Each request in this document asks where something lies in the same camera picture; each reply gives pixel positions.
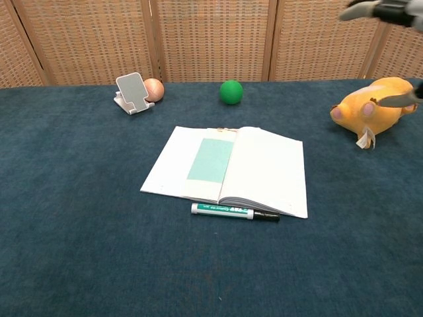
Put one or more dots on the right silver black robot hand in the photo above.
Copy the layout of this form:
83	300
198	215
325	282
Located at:
390	11

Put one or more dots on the teal cream bookmark pink tassel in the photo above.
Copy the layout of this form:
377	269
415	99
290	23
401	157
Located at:
209	158

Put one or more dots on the open white lined notebook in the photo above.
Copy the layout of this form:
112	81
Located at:
264	168

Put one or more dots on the yellow plush hamster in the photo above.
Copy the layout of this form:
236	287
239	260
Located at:
357	112

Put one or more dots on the green ball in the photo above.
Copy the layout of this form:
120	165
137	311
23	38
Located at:
231	92

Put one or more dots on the woven bamboo folding screen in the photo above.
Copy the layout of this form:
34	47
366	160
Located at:
211	39

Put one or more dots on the tan ball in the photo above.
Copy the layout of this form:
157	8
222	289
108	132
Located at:
155	90

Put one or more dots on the green white marker pen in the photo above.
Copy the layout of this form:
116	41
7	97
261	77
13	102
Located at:
224	211

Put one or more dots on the white grey phone stand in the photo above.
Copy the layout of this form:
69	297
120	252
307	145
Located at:
132	89

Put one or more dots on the dark teal table cloth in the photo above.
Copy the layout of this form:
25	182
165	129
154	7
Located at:
99	231

